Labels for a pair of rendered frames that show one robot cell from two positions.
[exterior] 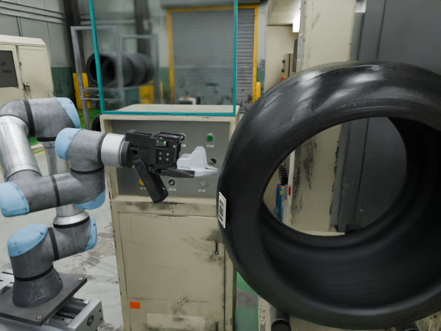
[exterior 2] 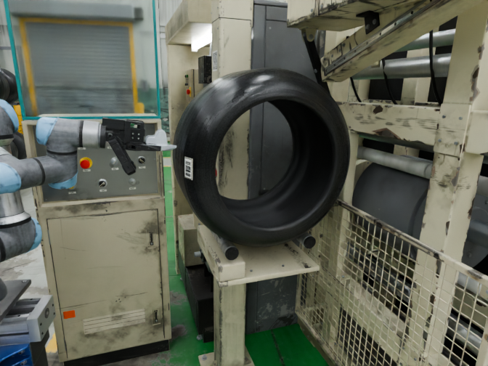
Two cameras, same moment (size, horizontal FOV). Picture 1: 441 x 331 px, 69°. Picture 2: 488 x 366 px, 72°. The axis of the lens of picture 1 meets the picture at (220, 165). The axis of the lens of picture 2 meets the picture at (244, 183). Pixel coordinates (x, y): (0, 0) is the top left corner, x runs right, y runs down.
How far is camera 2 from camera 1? 0.41 m
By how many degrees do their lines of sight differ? 24
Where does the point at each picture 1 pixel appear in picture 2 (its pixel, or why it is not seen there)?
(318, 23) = (228, 44)
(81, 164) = (62, 146)
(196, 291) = (134, 285)
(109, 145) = (89, 128)
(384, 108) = (282, 94)
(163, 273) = (99, 274)
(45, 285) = not seen: outside the picture
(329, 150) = (242, 136)
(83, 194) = (62, 173)
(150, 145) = (125, 127)
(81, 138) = (62, 123)
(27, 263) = not seen: outside the picture
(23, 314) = not seen: outside the picture
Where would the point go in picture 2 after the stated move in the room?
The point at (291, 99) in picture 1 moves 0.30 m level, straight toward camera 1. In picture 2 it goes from (229, 89) to (255, 90)
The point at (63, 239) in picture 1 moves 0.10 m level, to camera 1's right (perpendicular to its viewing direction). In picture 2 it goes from (9, 238) to (43, 234)
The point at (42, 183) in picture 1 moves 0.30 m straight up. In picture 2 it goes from (30, 163) to (9, 34)
